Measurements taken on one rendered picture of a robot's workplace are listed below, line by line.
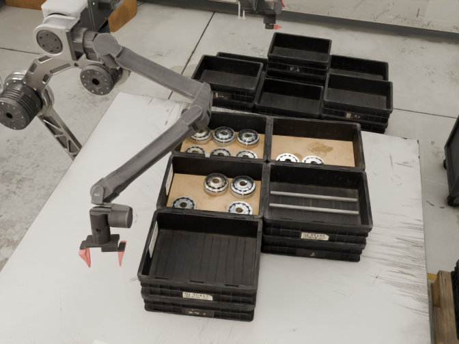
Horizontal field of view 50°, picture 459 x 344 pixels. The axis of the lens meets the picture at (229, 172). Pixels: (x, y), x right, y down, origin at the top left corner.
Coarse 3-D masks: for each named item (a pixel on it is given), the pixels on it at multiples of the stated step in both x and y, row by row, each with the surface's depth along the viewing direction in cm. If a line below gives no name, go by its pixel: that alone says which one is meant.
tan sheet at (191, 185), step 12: (180, 180) 205; (192, 180) 205; (180, 192) 200; (192, 192) 200; (204, 192) 201; (228, 192) 201; (168, 204) 196; (204, 204) 196; (216, 204) 196; (228, 204) 196; (252, 204) 197
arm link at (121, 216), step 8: (96, 192) 148; (96, 200) 148; (112, 208) 149; (120, 208) 149; (128, 208) 148; (112, 216) 147; (120, 216) 147; (128, 216) 148; (112, 224) 148; (120, 224) 147; (128, 224) 149
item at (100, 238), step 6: (102, 228) 150; (108, 228) 151; (96, 234) 150; (102, 234) 150; (108, 234) 152; (114, 234) 157; (90, 240) 153; (96, 240) 151; (102, 240) 151; (108, 240) 152; (114, 240) 153; (84, 246) 151; (90, 246) 151; (96, 246) 151; (102, 246) 151
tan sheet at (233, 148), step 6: (186, 144) 221; (192, 144) 221; (204, 144) 221; (210, 144) 221; (234, 144) 222; (258, 144) 222; (180, 150) 218; (210, 150) 218; (234, 150) 219; (252, 150) 219; (258, 150) 219; (258, 156) 216
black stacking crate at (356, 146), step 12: (276, 120) 221; (288, 120) 220; (276, 132) 226; (288, 132) 225; (300, 132) 224; (312, 132) 224; (324, 132) 223; (336, 132) 222; (348, 132) 221; (360, 156) 204
